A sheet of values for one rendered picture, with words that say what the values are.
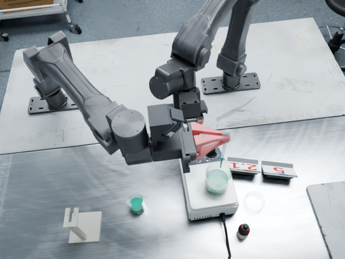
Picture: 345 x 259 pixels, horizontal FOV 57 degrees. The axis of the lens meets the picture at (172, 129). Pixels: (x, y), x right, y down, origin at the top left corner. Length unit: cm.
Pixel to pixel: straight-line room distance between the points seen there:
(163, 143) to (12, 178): 61
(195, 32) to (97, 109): 28
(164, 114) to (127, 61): 72
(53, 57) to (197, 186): 46
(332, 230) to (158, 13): 238
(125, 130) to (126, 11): 252
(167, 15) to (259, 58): 176
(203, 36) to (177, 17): 214
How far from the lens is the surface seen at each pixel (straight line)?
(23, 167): 107
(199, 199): 82
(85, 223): 92
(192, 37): 74
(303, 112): 111
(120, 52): 127
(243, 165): 94
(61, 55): 71
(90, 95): 66
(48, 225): 97
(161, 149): 57
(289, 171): 96
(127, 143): 54
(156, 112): 53
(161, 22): 283
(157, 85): 72
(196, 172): 84
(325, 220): 95
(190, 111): 72
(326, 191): 98
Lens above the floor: 175
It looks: 57 degrees down
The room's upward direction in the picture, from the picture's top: 5 degrees counter-clockwise
